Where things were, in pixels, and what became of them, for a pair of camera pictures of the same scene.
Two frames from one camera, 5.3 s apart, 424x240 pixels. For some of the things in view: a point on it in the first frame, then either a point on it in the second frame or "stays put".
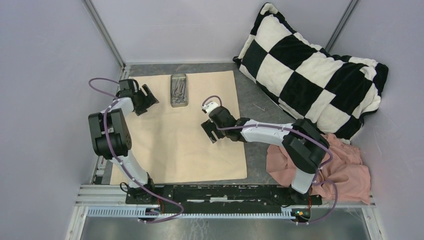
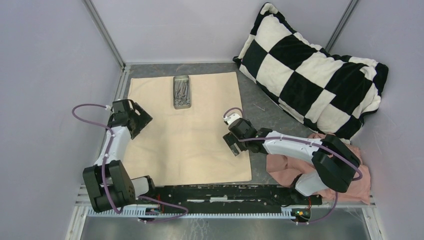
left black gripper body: (144, 102) -> (141, 121)
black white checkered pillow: (333, 93) stays put
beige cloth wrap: (169, 143) stays put
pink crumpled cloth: (343, 176) stays put
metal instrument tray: (179, 90) stays put
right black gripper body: (208, 127) -> (231, 139)
